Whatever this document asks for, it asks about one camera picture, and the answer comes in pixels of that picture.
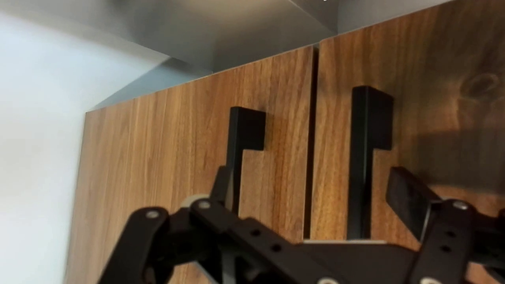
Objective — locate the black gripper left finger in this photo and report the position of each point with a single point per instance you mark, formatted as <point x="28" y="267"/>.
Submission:
<point x="154" y="243"/>

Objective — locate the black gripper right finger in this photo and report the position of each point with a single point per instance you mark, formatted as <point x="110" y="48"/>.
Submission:
<point x="452" y="232"/>

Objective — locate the black door handle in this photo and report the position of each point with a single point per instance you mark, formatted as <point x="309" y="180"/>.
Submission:
<point x="247" y="131"/>
<point x="372" y="128"/>

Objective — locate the wooden cabinet door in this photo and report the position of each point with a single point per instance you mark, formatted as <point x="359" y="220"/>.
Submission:
<point x="163" y="149"/>
<point x="446" y="70"/>

